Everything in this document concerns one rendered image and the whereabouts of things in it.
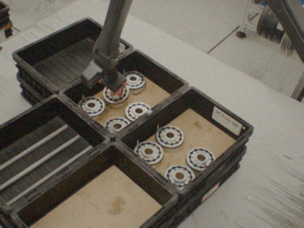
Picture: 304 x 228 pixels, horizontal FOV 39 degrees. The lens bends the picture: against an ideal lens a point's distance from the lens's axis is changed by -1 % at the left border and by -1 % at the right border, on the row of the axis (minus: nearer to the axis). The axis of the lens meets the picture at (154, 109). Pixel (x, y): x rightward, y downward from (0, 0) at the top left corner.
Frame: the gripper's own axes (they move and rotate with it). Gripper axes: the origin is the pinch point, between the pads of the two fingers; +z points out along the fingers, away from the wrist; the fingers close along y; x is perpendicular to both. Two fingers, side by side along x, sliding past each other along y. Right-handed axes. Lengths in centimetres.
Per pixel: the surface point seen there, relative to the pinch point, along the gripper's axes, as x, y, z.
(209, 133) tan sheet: 11.5, 35.9, 9.6
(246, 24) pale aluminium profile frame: 148, -43, 131
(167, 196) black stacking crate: -20, 45, -8
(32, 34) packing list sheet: 4, -72, 23
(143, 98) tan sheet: 7.0, 6.3, 8.6
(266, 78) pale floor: 118, -2, 134
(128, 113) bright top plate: -3.6, 9.8, 1.9
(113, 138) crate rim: -16.9, 18.7, -9.8
